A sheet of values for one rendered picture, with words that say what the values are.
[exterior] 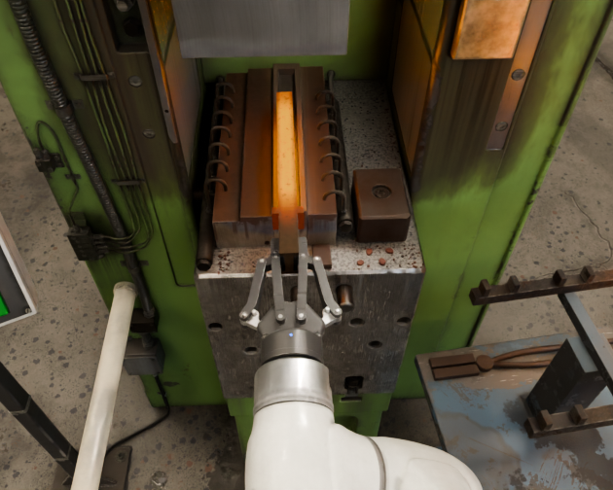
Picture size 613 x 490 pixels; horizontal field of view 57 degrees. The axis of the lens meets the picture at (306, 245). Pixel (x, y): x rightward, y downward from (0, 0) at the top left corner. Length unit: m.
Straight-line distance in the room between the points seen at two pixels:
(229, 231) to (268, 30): 0.36
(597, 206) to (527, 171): 1.46
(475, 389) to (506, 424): 0.08
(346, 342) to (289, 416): 0.51
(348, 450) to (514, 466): 0.49
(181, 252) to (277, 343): 0.58
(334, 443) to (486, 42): 0.59
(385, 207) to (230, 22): 0.40
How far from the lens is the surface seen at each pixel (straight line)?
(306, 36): 0.71
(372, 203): 0.94
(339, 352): 1.14
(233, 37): 0.71
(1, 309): 0.90
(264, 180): 0.96
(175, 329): 1.45
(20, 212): 2.55
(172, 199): 1.10
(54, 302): 2.18
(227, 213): 0.93
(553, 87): 1.03
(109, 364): 1.21
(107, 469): 1.82
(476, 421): 1.08
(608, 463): 1.13
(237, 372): 1.20
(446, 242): 1.22
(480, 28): 0.89
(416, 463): 0.67
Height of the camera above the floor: 1.65
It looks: 50 degrees down
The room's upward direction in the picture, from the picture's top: straight up
